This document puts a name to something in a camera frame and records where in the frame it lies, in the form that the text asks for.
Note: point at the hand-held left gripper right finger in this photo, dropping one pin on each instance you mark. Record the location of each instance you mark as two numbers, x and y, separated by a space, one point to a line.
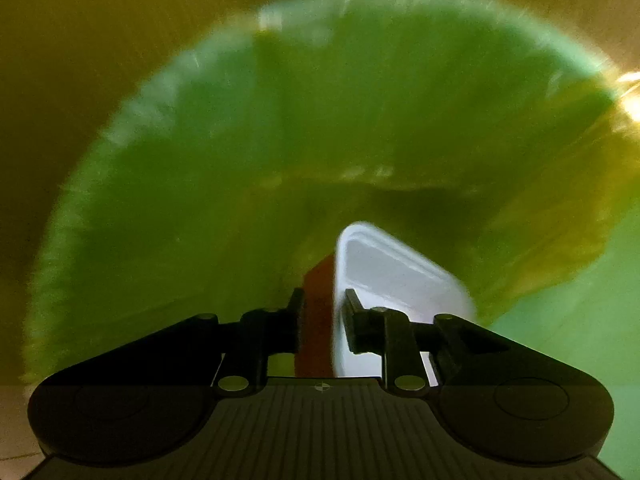
350 317

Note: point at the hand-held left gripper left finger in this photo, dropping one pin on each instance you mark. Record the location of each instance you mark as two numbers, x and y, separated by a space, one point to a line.
295 322

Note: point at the white orange carton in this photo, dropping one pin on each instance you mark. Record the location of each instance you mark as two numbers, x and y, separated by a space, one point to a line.
395 270

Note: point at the green plastic bin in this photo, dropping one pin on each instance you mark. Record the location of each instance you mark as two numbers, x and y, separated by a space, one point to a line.
240 140

